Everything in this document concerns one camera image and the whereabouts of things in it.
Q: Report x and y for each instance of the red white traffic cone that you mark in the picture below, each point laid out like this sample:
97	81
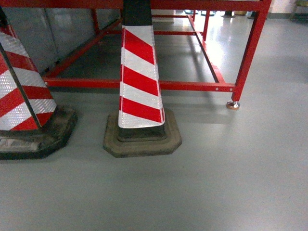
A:
141	126

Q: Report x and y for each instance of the red white cone left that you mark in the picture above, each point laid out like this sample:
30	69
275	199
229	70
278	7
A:
32	125

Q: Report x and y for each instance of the red metal frame table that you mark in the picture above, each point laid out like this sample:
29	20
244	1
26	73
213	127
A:
261	8

